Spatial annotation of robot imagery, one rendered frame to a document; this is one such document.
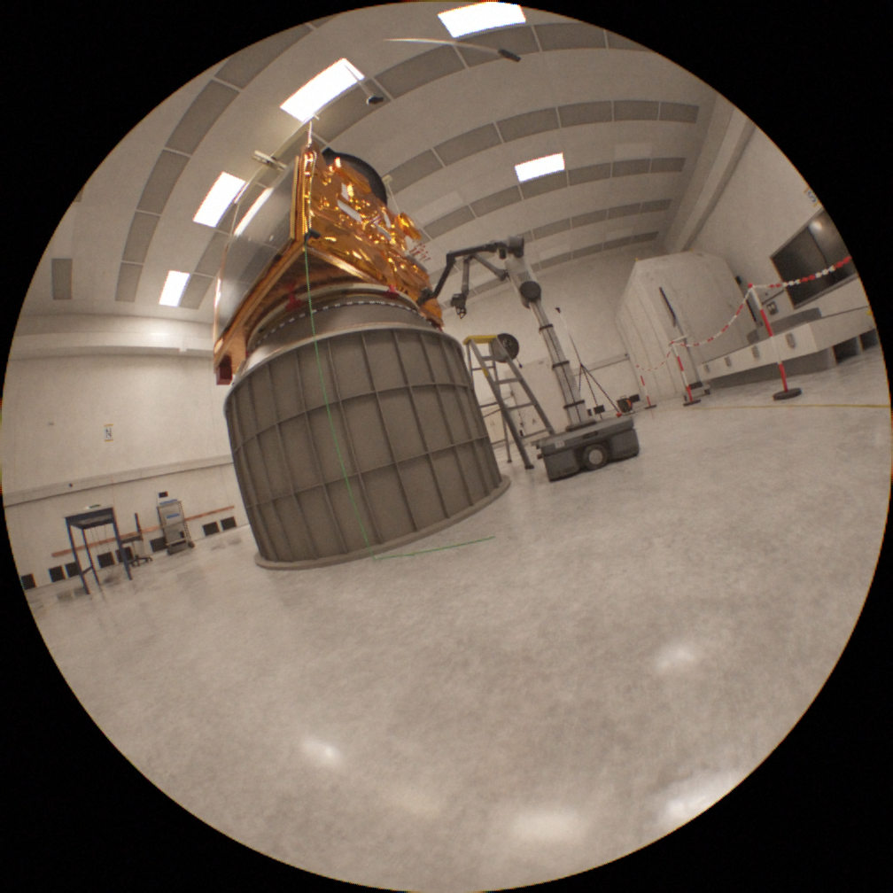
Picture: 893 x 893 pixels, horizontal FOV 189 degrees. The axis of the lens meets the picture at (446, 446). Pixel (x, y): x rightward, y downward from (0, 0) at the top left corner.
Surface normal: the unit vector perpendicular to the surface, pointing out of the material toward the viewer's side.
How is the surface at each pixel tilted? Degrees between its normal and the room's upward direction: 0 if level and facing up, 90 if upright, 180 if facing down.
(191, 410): 90
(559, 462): 90
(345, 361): 90
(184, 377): 90
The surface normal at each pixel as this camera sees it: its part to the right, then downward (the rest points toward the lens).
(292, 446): -0.02, -0.01
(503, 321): -0.40, 0.11
